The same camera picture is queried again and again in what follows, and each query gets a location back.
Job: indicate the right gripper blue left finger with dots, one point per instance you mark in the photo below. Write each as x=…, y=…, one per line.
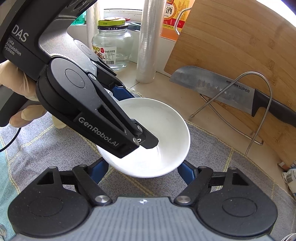
x=98, y=169

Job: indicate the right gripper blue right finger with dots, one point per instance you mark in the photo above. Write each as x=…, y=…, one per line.
x=188, y=172

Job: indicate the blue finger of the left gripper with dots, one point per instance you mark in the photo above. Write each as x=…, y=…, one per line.
x=121, y=93
x=146, y=139

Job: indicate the white bowl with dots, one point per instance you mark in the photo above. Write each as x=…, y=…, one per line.
x=167, y=125

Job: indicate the left gloved hand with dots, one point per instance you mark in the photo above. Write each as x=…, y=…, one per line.
x=16, y=80

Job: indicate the glass jar yellow lid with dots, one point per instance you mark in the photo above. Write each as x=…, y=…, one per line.
x=113, y=42

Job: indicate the tall clear film roll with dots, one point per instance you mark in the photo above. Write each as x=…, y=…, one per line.
x=150, y=34

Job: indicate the orange cooking wine jug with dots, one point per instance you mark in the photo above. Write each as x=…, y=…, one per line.
x=175, y=16

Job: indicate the red white clipped bag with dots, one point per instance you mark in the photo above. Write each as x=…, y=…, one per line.
x=289, y=177

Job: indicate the bamboo cutting board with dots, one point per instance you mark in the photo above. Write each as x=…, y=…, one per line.
x=233, y=37

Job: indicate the black handled santoku knife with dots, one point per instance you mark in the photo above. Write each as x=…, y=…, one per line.
x=239, y=95

